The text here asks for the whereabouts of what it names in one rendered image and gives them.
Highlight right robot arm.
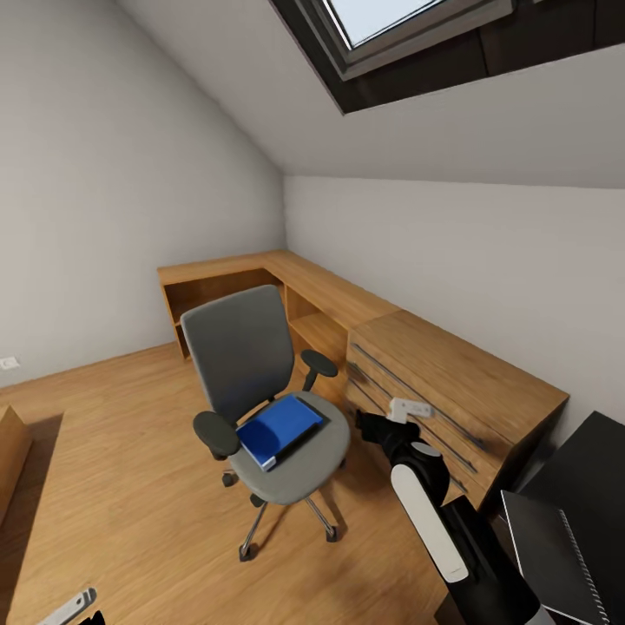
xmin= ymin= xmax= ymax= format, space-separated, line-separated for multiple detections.
xmin=355 ymin=398 xmax=556 ymax=625

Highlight swivel chair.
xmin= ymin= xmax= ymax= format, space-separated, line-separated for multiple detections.
xmin=181 ymin=285 xmax=352 ymax=562

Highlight folder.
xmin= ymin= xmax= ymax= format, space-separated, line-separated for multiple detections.
xmin=237 ymin=395 xmax=323 ymax=472

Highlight notebook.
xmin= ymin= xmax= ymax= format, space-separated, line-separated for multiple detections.
xmin=501 ymin=490 xmax=609 ymax=625

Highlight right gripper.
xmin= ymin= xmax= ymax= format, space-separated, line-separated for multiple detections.
xmin=355 ymin=410 xmax=420 ymax=451

